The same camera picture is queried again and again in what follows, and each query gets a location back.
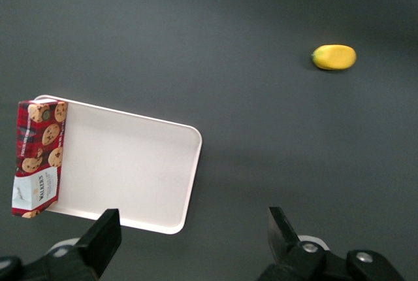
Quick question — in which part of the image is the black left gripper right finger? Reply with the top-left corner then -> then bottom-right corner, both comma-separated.
256,206 -> 406,281

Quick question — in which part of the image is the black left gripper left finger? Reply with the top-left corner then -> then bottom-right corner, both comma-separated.
0,208 -> 123,281

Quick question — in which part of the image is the red cookie box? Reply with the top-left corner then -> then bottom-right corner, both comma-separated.
11,99 -> 69,220

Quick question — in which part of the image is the white rectangular tray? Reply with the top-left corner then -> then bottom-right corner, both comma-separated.
33,94 -> 203,235

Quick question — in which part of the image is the yellow lemon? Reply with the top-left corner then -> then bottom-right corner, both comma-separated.
311,44 -> 357,71

